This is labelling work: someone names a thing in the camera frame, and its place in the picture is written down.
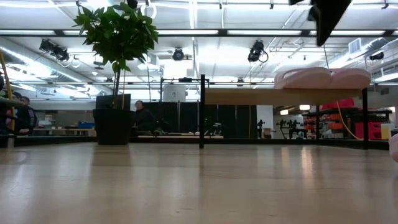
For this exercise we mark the pink slide sandal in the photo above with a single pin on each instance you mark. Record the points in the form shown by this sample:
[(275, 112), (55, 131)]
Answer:
[(301, 79), (395, 147), (351, 79)]

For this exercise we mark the wooden shelf with black legs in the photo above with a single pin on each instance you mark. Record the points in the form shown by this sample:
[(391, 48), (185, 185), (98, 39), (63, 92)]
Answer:
[(248, 96)]

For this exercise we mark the white ceiling vent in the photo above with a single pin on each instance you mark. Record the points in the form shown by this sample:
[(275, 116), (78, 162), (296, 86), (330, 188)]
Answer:
[(355, 46)]

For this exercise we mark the black ceiling spotlight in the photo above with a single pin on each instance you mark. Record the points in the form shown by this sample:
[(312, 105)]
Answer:
[(61, 54), (377, 56), (46, 46), (178, 54), (255, 51)]

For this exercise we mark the black ceiling truss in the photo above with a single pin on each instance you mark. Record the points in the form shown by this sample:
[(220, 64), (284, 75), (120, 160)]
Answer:
[(224, 32)]

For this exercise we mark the background robot station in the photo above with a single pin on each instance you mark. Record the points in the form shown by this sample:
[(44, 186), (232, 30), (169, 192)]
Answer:
[(290, 124)]

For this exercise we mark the rack with red bins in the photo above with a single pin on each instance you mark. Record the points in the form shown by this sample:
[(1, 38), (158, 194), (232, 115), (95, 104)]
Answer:
[(367, 130)]

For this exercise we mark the yellow container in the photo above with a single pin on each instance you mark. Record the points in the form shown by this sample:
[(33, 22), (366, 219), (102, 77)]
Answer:
[(385, 132)]

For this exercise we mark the black partition curtain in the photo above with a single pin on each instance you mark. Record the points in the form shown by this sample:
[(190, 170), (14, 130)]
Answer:
[(230, 121)]

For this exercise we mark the person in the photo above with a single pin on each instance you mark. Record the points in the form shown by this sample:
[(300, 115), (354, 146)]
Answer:
[(29, 118), (143, 119)]

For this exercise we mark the black rectangular panel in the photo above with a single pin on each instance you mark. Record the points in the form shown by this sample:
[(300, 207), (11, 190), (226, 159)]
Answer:
[(104, 101)]

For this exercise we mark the green plant in black pot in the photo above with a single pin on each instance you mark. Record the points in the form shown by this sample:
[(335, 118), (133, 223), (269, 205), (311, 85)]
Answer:
[(112, 127)]

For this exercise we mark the blue bin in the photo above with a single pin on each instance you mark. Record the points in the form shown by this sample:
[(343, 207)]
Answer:
[(86, 125)]

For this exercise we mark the yellow rod with black foot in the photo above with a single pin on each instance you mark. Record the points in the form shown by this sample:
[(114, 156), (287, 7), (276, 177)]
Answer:
[(12, 119)]

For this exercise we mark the black gantry frame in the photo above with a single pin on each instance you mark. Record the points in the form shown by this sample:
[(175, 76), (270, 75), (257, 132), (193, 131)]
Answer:
[(185, 80)]

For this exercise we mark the black metal table frame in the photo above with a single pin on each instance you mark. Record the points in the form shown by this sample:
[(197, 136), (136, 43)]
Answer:
[(62, 140)]

